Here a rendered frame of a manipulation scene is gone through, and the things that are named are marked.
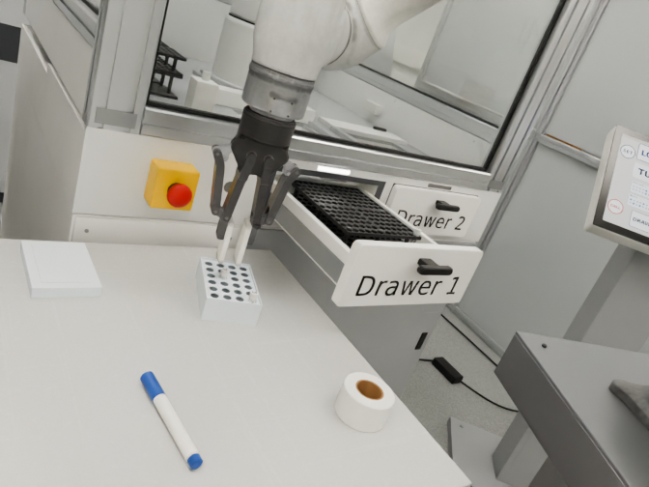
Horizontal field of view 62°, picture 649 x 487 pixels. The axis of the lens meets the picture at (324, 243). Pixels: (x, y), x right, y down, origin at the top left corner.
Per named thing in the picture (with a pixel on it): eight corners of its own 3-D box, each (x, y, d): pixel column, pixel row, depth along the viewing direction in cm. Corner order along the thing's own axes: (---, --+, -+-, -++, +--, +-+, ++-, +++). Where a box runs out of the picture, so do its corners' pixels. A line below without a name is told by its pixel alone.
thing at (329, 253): (450, 291, 99) (464, 262, 97) (341, 292, 84) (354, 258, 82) (338, 198, 128) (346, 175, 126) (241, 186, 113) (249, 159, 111)
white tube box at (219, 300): (255, 326, 81) (263, 304, 80) (200, 319, 78) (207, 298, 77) (243, 283, 92) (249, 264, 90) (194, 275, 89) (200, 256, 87)
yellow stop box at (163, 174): (192, 214, 91) (203, 174, 88) (150, 210, 87) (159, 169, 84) (183, 200, 95) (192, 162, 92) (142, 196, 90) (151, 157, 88)
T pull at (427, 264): (451, 275, 88) (455, 269, 87) (419, 275, 83) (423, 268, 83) (437, 265, 90) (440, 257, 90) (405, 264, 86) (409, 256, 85)
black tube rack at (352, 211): (409, 267, 103) (421, 237, 100) (335, 265, 92) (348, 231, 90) (347, 214, 118) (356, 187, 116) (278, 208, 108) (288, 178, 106)
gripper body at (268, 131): (245, 110, 69) (227, 176, 73) (306, 127, 73) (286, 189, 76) (238, 97, 76) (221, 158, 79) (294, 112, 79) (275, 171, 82)
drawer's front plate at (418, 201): (464, 237, 139) (482, 199, 135) (380, 231, 122) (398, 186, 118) (459, 234, 140) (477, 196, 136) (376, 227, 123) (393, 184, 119)
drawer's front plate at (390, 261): (459, 302, 100) (485, 251, 96) (335, 306, 82) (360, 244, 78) (453, 298, 101) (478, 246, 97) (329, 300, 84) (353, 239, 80)
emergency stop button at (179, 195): (190, 210, 88) (196, 187, 86) (166, 208, 85) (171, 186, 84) (184, 202, 90) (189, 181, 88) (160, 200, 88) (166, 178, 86)
